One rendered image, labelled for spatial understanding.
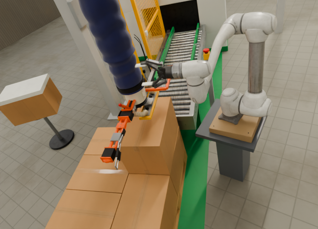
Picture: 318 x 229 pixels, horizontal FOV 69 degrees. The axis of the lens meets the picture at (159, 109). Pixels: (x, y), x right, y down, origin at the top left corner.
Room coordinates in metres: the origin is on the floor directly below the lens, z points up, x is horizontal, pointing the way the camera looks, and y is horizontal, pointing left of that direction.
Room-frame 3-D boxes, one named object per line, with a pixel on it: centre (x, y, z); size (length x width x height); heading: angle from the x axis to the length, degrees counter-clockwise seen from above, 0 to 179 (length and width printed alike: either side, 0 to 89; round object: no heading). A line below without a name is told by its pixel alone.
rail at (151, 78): (3.11, -0.17, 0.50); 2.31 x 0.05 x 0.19; 157
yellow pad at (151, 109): (1.52, 0.06, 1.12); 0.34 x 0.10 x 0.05; 157
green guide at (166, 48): (3.41, -0.36, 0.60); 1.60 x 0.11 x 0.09; 157
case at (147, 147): (1.55, 0.15, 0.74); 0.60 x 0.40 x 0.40; 158
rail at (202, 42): (2.85, -0.77, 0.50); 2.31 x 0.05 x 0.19; 157
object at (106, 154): (1.01, 0.39, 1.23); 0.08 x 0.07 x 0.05; 157
